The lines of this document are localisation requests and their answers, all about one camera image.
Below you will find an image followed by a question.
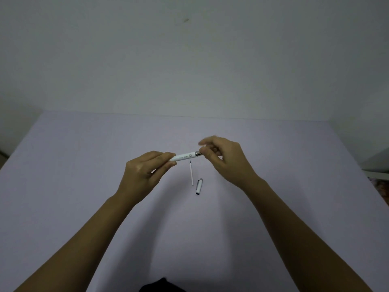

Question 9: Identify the person's right hand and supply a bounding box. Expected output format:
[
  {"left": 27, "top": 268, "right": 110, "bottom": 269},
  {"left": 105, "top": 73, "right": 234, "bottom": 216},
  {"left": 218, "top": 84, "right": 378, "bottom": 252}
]
[{"left": 198, "top": 136, "right": 265, "bottom": 192}]

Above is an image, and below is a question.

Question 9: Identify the person's left hand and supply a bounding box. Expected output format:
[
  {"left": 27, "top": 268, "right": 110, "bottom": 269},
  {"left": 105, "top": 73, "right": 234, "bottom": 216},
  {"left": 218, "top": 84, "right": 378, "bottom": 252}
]
[{"left": 117, "top": 151, "right": 177, "bottom": 207}]

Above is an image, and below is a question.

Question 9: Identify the white pen barrel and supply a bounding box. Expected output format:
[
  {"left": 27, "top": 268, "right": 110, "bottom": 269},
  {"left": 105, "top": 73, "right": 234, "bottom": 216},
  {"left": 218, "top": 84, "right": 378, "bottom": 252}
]
[{"left": 169, "top": 151, "right": 204, "bottom": 162}]

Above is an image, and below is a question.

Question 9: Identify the person's right forearm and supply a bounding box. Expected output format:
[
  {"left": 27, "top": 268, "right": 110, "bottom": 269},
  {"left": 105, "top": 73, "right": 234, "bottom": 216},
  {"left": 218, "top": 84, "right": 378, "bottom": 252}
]
[{"left": 243, "top": 176, "right": 374, "bottom": 292}]

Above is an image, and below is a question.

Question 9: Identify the person's left forearm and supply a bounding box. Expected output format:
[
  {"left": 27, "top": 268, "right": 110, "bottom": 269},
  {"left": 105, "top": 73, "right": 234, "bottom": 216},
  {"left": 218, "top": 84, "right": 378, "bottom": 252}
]
[{"left": 14, "top": 193, "right": 147, "bottom": 292}]

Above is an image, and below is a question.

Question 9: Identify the black clothing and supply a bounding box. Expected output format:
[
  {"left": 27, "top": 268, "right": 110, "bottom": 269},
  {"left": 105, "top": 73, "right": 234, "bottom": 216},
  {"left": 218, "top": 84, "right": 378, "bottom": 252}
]
[{"left": 142, "top": 277, "right": 188, "bottom": 292}]

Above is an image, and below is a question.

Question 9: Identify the patterned fabric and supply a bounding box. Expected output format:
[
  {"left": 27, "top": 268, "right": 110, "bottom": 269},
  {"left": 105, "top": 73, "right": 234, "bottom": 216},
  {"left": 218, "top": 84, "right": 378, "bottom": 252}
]
[{"left": 367, "top": 176, "right": 389, "bottom": 208}]

